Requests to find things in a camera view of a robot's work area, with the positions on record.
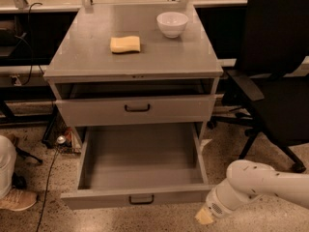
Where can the grey top drawer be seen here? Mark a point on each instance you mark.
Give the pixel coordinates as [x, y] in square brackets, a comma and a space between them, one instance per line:
[136, 110]

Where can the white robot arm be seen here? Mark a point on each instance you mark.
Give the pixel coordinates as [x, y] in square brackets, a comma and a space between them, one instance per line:
[245, 182]

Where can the yellow sponge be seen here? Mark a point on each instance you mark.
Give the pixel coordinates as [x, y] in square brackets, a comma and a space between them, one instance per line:
[125, 44]

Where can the grey drawer cabinet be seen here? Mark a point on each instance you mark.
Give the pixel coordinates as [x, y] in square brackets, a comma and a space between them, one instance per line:
[84, 67]

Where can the black office chair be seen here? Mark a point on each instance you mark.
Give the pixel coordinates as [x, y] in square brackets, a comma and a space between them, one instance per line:
[274, 43]

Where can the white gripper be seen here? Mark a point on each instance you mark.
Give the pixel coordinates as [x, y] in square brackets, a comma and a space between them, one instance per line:
[214, 205]

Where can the grey drawer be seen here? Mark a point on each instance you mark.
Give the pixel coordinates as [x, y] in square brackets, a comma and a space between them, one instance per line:
[139, 165]
[136, 110]

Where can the white bowl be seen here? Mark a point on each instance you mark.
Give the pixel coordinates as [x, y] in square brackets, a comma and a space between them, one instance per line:
[171, 24]

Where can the tan sneaker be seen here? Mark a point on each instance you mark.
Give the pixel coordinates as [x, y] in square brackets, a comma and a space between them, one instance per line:
[18, 200]

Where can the silver round floor object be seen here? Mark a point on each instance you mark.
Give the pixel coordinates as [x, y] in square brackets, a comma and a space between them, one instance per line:
[61, 140]

